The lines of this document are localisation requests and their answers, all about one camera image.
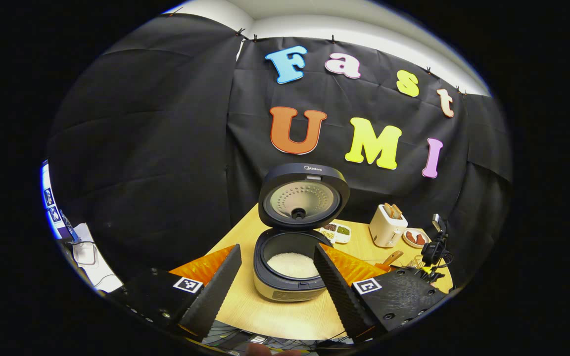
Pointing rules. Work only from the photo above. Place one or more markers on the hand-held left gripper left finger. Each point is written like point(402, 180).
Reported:
point(213, 296)

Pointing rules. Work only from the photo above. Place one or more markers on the white side desk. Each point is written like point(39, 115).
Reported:
point(89, 257)

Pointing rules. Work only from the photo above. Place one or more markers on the toast slice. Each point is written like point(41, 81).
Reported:
point(397, 211)
point(389, 210)

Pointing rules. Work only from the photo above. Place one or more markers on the grey rice cooker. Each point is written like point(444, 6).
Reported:
point(305, 178)

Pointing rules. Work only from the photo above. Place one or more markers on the computer monitor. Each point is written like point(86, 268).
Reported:
point(50, 202)

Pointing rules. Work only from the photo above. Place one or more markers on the brown meat piece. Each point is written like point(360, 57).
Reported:
point(410, 237)
point(420, 239)

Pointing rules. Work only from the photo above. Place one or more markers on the white toaster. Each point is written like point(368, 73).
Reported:
point(386, 232)

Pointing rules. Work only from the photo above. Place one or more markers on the clear square chopstick holder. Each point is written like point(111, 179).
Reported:
point(416, 262)

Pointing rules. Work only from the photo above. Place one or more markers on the black backdrop cloth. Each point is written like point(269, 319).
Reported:
point(156, 148)

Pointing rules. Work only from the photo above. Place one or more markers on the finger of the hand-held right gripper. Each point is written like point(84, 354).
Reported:
point(381, 267)

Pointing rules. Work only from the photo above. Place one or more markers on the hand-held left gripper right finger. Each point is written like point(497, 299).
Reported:
point(342, 296)

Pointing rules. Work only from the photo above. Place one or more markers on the white divided dish of beans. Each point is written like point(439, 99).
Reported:
point(337, 232)

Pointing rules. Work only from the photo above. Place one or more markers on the wooden spoon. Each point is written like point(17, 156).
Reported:
point(393, 257)

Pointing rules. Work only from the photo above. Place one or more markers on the white round plate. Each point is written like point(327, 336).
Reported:
point(411, 244)

